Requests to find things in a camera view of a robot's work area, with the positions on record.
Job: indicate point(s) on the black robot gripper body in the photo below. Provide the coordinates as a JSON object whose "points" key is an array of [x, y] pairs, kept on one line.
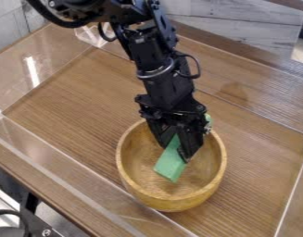
{"points": [[169, 84]]}

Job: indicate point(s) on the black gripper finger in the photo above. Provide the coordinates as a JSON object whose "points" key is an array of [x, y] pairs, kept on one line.
{"points": [[191, 138], [163, 128]]}

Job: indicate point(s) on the green rectangular block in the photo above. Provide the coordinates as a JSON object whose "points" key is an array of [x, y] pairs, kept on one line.
{"points": [[170, 165]]}

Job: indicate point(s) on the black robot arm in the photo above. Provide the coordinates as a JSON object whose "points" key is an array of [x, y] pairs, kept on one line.
{"points": [[147, 36]]}

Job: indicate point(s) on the brown wooden bowl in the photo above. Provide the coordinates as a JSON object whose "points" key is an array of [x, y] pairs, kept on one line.
{"points": [[137, 155]]}

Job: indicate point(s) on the clear acrylic corner bracket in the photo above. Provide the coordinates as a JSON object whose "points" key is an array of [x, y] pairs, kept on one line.
{"points": [[90, 36]]}

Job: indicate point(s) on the clear acrylic tray wall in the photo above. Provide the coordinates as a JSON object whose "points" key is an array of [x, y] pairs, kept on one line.
{"points": [[91, 201]]}

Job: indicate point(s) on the black metal table bracket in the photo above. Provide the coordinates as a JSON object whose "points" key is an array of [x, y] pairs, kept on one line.
{"points": [[38, 227]]}

